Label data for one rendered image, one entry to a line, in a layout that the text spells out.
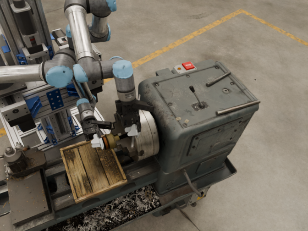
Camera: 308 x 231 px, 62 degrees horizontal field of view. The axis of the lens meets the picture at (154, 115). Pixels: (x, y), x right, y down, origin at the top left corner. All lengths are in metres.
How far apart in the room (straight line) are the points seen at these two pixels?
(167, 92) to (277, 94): 2.47
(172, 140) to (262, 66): 2.97
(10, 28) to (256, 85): 2.96
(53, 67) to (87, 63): 0.29
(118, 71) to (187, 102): 0.55
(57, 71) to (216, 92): 0.86
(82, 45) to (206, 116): 0.70
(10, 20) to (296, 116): 3.11
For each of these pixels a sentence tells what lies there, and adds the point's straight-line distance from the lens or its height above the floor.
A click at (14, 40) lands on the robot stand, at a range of 1.81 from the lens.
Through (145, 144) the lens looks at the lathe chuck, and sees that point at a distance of 1.33.
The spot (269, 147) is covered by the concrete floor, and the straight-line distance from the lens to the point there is 3.09.
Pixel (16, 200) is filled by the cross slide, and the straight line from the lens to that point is 1.50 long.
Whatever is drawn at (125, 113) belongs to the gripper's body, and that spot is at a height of 1.45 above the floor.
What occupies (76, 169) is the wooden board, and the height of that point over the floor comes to 0.89.
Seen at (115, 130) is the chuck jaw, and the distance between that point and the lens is 1.40.
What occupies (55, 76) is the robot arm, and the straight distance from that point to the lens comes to 1.32.
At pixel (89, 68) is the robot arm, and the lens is 1.06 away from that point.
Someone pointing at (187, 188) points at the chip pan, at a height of 0.54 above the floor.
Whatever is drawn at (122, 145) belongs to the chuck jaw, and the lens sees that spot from 1.37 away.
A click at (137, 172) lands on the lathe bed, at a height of 0.87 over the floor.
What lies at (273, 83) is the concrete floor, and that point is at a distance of 3.88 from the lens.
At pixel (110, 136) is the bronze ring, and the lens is 1.40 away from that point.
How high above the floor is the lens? 2.27
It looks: 50 degrees down
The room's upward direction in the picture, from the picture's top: 7 degrees clockwise
